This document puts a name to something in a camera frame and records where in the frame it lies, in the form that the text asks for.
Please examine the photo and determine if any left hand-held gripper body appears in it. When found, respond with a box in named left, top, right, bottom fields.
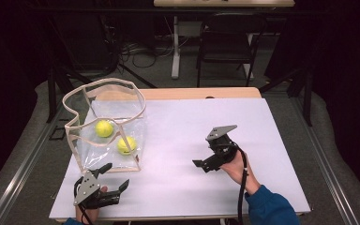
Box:
left=72, top=169, right=122, bottom=210

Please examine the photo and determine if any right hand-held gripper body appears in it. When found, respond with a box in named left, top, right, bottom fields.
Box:
left=201, top=124, right=241, bottom=173

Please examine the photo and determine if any transparent bag with beige trim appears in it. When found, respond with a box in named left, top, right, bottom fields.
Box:
left=61, top=77, right=147, bottom=174

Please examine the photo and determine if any yellow tennis ball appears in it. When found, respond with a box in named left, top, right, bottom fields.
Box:
left=116, top=135, right=138, bottom=157
left=94, top=119, right=114, bottom=139

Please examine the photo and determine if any person's left hand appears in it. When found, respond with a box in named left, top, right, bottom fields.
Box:
left=74, top=186, right=109, bottom=223

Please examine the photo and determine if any person's right hand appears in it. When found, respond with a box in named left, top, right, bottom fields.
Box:
left=218, top=150, right=262, bottom=195

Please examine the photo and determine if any wooden table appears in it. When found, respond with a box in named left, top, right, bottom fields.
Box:
left=54, top=86, right=306, bottom=223

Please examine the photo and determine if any black metal stand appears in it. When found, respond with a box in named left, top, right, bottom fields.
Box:
left=45, top=67, right=92, bottom=124
left=259, top=67, right=314, bottom=128

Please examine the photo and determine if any black chair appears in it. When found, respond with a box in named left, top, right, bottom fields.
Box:
left=196, top=12, right=267, bottom=88

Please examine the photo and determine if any light desk with white legs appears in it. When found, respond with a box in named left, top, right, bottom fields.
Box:
left=153, top=0, right=295, bottom=81

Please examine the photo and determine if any left hand-held gripper black cable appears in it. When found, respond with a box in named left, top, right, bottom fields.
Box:
left=73, top=176, right=95, bottom=225

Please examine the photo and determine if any hand-held gripper black cable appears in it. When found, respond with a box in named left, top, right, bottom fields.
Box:
left=231, top=143, right=251, bottom=225
left=73, top=176, right=95, bottom=225

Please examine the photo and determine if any right hand-held gripper black cable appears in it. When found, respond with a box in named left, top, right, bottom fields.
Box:
left=231, top=143, right=251, bottom=225

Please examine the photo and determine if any small black floor frame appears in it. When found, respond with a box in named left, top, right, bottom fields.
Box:
left=49, top=125, right=67, bottom=142

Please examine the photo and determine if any metal floor rail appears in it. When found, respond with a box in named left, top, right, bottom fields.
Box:
left=292, top=97, right=360, bottom=225
left=0, top=106, right=67, bottom=225

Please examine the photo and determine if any bundle of floor cables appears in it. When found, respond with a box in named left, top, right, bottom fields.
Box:
left=118, top=37, right=176, bottom=69

